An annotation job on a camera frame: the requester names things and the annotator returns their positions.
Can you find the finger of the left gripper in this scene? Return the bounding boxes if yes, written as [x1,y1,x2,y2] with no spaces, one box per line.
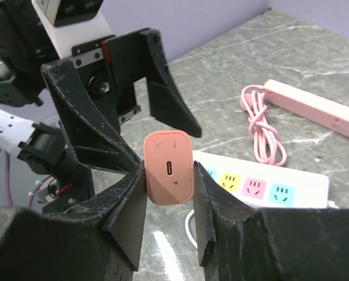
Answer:
[139,28,202,138]
[41,60,141,173]

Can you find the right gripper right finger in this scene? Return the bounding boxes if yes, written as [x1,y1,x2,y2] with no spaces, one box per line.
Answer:
[193,163,349,280]

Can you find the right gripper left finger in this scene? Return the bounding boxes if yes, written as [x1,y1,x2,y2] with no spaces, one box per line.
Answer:
[0,164,147,280]

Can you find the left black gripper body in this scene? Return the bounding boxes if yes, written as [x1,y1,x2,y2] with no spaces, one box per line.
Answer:
[39,32,143,129]

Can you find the pink charger plug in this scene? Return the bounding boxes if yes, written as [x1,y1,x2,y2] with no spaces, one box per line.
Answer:
[143,130,194,205]

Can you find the white multicolour power strip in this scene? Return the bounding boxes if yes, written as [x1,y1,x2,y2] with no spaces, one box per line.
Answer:
[193,150,330,208]

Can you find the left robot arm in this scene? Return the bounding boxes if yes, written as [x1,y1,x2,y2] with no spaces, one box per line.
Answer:
[0,1,202,214]

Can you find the pink power strip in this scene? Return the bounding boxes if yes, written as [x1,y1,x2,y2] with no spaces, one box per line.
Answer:
[263,80,349,138]

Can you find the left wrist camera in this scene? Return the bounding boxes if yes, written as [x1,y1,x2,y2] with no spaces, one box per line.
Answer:
[32,0,112,59]

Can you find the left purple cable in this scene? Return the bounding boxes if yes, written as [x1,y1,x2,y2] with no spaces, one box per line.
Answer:
[4,152,52,210]

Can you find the pink coiled cable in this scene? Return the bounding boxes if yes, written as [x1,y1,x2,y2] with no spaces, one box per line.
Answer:
[240,84,288,167]

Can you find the white power strip cable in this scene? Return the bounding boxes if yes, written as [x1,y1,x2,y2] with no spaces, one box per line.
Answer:
[184,198,341,246]

